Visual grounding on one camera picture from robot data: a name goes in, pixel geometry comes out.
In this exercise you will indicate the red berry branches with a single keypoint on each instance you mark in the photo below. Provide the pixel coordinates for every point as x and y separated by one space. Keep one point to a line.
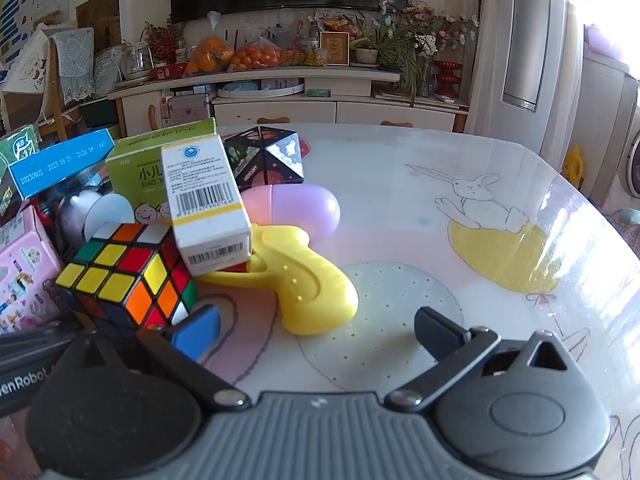
162 42

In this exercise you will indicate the stack of flat books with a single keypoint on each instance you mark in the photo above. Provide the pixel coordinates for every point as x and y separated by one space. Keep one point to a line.
395 95

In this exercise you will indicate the red vase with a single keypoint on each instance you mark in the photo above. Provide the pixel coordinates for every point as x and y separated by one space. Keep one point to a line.
446 80

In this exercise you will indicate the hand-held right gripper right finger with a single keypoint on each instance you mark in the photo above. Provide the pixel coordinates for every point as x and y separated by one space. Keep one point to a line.
435 330

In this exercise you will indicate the white printed bag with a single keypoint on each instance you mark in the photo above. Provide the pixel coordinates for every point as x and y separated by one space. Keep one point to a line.
107 72

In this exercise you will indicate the green medicine box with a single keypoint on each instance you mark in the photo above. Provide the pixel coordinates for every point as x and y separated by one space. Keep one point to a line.
135 180

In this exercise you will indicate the white cartoon cloth bag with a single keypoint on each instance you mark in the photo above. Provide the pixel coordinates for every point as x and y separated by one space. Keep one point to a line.
30 70

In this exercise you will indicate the framed picture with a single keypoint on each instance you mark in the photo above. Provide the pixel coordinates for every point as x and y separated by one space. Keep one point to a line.
334 49

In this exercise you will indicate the glass kettle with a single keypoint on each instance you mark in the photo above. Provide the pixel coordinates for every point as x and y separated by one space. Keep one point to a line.
134 62

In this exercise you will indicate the blue white carton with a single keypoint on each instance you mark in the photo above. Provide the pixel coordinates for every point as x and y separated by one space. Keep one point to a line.
60 160

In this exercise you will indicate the bag of large oranges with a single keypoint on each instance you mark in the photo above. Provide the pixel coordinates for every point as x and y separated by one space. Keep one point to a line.
210 55

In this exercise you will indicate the white round tray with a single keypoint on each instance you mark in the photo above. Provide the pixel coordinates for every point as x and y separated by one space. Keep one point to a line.
280 89

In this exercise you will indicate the grey washing machine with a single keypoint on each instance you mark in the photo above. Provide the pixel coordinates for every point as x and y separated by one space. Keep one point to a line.
607 125

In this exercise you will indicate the white standing air conditioner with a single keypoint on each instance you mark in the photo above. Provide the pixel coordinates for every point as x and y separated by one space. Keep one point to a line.
530 35

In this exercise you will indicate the potted spider plant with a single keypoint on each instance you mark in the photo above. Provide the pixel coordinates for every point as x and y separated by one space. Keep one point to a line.
367 55

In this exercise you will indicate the pink box with blue end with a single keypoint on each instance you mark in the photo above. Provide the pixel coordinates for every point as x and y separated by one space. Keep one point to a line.
25 280

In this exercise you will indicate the pink storage case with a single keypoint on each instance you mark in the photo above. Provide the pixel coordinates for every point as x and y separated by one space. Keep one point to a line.
190 110

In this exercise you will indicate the dark green storage box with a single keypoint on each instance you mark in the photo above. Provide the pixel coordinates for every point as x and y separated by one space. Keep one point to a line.
100 112

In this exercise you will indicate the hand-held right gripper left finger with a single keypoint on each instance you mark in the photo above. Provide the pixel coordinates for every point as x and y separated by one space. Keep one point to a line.
197 332

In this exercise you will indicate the green milk carton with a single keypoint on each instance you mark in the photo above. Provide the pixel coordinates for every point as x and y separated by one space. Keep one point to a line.
20 145

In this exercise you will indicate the black folding puzzle cube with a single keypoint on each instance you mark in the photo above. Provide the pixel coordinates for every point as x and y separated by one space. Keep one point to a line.
280 160

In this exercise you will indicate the purple pink plastic egg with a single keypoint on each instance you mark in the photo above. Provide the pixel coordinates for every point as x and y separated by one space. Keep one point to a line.
300 207

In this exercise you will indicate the white medicine box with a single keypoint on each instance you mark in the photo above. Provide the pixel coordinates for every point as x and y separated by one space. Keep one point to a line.
205 210

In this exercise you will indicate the yellow plastic toy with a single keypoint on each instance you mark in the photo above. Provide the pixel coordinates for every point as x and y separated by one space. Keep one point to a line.
310 290

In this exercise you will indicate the yellow plastic object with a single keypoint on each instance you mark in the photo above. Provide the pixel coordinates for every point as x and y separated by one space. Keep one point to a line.
574 165

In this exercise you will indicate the red flat box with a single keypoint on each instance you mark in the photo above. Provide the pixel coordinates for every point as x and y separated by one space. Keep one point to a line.
170 71

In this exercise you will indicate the light wooden chair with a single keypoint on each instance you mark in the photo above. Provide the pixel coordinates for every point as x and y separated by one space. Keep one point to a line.
56 100

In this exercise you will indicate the light blue lace cloth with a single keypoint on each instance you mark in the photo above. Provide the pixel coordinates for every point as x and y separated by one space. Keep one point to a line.
72 60

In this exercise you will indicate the silver toy with suction cup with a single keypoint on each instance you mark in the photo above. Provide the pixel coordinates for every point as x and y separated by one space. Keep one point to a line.
107 215

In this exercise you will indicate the bag of small oranges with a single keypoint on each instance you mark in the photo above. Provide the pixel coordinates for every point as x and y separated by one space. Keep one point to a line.
255 56

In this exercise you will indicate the wall poster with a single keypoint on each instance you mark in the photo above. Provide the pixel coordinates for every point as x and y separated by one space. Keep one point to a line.
15 15

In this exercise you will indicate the multicoloured puzzle cube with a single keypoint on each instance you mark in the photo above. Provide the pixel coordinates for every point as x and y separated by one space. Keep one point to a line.
125 280

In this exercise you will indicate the small green box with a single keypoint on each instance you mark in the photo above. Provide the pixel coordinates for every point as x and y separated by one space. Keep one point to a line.
318 93

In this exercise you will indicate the white TV cabinet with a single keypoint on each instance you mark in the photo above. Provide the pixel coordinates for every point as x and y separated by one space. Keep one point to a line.
350 115

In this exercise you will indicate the artificial flower bouquet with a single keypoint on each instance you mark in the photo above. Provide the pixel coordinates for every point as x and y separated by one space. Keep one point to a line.
427 45

